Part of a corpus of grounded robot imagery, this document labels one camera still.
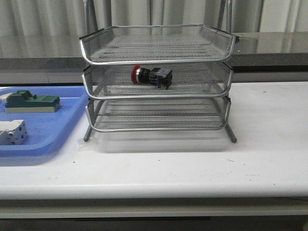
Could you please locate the white terminal block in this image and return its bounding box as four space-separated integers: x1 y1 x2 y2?
0 120 27 145

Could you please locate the green and grey switch block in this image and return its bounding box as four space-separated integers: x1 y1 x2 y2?
5 90 60 113

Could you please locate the red emergency push button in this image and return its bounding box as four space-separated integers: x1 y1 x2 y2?
131 65 173 90

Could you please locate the blue plastic tray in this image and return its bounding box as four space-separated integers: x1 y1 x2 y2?
0 86 88 157

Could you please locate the grey metal rack frame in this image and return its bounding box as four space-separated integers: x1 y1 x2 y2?
83 0 241 144

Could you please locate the silver mesh tray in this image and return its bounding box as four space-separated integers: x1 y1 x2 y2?
82 62 233 100
79 24 238 65
86 97 231 132

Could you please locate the grey stone counter ledge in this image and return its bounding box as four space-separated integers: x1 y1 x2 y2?
0 32 308 73

